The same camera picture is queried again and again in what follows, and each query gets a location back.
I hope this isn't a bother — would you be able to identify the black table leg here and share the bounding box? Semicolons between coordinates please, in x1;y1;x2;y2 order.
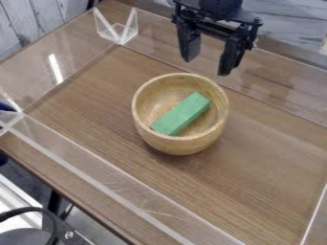
46;190;61;214

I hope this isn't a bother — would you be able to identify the green rectangular block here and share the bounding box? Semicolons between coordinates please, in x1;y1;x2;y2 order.
149;92;211;136

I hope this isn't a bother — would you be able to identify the black cable loop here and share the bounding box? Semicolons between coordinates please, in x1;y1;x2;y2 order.
0;206;60;245

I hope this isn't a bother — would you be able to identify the brown wooden bowl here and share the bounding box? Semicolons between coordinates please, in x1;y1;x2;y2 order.
132;73;229;155

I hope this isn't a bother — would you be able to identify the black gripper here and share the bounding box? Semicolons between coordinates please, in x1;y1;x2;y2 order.
171;0;263;77

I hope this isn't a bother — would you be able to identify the clear acrylic enclosure wall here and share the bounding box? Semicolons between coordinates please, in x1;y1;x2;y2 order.
0;2;327;245

